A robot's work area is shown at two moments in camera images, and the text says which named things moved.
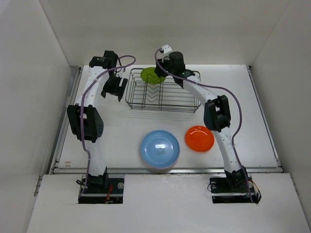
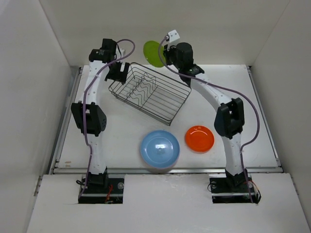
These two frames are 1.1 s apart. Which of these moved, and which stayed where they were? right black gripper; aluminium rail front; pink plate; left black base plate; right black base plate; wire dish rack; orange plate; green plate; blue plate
Moved: green plate; right black gripper; wire dish rack
Stayed: orange plate; right black base plate; pink plate; aluminium rail front; left black base plate; blue plate
